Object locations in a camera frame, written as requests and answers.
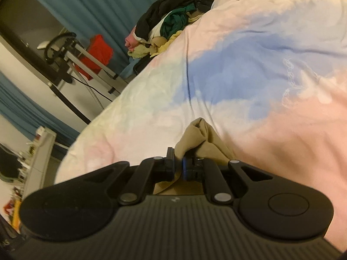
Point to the white garment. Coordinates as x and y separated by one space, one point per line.
156 31

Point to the orange box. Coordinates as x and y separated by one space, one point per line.
16 212

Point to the wide blue curtain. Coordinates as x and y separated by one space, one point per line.
95 5

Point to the white dressing table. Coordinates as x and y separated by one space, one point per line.
40 157

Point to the narrow blue curtain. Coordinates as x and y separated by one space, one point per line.
27 108

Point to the wavy-edged mirror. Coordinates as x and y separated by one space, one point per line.
8 165

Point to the beige garment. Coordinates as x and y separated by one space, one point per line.
158 42

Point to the group of cosmetic bottles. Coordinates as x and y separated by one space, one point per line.
29 151

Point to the red garment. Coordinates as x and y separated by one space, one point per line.
100 50

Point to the pink garment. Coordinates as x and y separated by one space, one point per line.
132 42

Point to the black garment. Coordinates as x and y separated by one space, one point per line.
157 8

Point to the green garment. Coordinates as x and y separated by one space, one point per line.
176 21

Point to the yellow fluffy towel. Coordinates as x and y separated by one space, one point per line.
138 51

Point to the garment steamer stand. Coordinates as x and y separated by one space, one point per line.
81 65

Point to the tan printed garment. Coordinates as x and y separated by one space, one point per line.
202 140

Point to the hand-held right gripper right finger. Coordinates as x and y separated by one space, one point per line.
185 170

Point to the dark window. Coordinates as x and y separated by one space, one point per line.
27 27

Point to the pastel tie-dye blanket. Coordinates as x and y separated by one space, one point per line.
244 73

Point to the black folded stand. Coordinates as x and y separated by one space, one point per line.
70 104

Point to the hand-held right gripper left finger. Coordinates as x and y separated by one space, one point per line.
170 168

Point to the blue cloth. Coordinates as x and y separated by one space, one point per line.
130 70

